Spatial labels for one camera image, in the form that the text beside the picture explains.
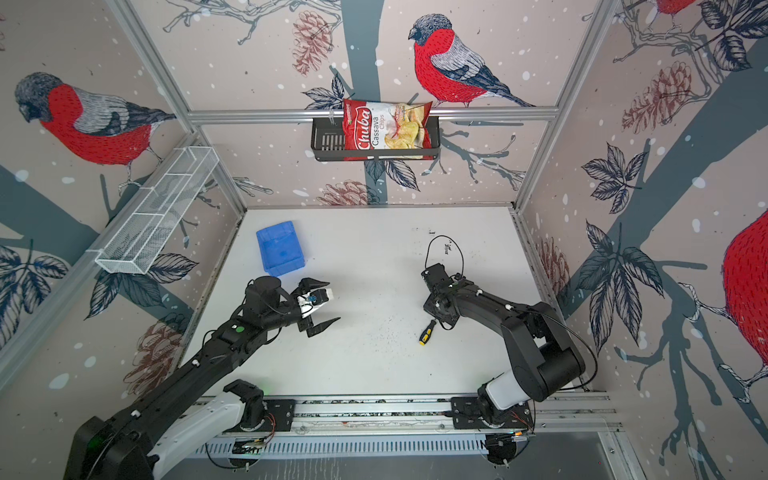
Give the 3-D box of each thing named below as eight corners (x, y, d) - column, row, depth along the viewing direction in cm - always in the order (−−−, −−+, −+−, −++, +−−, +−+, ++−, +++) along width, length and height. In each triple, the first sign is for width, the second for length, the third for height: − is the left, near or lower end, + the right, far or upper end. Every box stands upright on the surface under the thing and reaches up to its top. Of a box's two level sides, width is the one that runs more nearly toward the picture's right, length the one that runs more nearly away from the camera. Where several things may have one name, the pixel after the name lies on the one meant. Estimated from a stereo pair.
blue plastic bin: (268, 282, 102) (263, 273, 98) (260, 239, 115) (255, 230, 111) (307, 268, 106) (303, 260, 102) (295, 228, 118) (291, 219, 114)
